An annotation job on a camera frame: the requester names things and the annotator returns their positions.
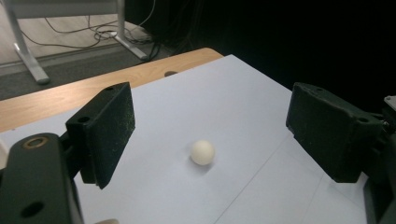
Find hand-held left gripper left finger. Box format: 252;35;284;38
60;81;136;190

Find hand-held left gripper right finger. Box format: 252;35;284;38
285;81;389;184

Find white ping pong ball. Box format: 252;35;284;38
190;139;216;166

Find white table cover sheet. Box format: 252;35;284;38
0;54;372;224

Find bundle of floor cables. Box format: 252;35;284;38
21;0;163;60

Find white metal stand frame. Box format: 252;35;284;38
0;0;149;86

